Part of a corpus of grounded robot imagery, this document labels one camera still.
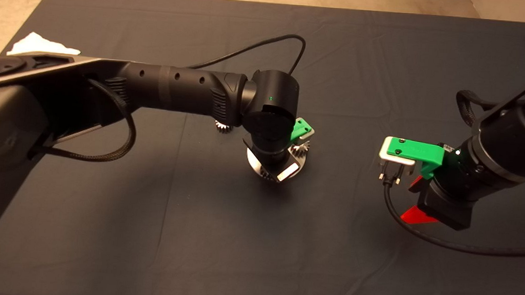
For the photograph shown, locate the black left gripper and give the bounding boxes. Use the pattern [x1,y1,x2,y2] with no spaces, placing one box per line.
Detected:
[241,138,303,184]

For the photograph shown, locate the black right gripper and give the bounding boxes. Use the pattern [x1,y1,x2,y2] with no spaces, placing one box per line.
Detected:
[399,174,476,232]

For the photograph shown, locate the round metal carrier plate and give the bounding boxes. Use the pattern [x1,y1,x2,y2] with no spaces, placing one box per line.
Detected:
[245,140,309,183]

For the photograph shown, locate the dark grey tablecloth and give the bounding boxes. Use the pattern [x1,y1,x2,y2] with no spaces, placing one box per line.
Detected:
[0,0,525,295]

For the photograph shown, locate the white crumpled tissue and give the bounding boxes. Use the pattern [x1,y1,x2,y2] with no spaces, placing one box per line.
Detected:
[6,30,82,60]

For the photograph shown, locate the left wrist green mount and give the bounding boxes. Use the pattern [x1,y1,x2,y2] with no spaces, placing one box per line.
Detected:
[289,117,314,143]

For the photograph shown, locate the wrist green mount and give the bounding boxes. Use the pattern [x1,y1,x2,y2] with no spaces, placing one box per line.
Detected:
[289,117,314,143]
[388,137,446,181]

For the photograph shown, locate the right wrist green mount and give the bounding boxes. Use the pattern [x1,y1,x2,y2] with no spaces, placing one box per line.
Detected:
[388,137,446,181]

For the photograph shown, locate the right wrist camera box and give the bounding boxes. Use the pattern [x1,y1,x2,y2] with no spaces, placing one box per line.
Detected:
[377,136,418,176]

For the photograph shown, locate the right arm braided cable loop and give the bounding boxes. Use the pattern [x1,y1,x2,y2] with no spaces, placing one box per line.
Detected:
[454,89,499,130]

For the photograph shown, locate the thick black braided cable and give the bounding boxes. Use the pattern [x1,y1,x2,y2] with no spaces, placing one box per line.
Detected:
[29,75,140,165]

